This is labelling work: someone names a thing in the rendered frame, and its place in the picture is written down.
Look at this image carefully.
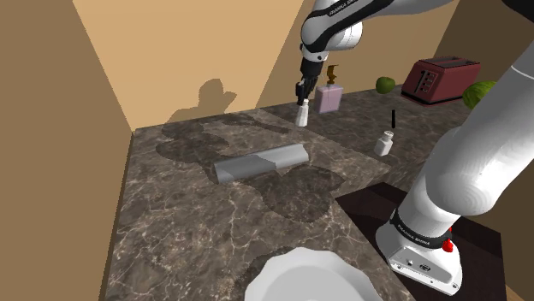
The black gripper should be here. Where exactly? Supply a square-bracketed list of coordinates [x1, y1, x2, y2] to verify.
[294, 58, 324, 107]

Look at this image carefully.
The white salt shaker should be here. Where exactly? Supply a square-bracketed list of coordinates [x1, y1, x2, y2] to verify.
[373, 130, 395, 157]
[294, 98, 311, 127]

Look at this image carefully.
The pink soap dispenser bottle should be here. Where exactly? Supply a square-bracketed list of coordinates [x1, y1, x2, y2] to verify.
[313, 64, 344, 115]

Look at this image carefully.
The green apple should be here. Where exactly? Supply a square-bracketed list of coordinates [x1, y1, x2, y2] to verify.
[375, 76, 396, 95]

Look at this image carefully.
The grey foil roll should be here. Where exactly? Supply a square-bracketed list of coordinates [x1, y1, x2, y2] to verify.
[213, 143, 311, 186]

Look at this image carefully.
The dark robot stand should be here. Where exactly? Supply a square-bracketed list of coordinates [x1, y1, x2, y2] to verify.
[335, 181, 508, 301]

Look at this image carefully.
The red toaster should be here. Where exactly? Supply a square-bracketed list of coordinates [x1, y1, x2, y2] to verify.
[400, 56, 482, 108]

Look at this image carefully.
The green cabbage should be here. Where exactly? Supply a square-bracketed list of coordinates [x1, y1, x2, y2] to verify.
[461, 80, 498, 110]

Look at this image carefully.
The white plate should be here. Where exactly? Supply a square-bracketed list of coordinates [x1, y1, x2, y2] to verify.
[243, 246, 384, 301]

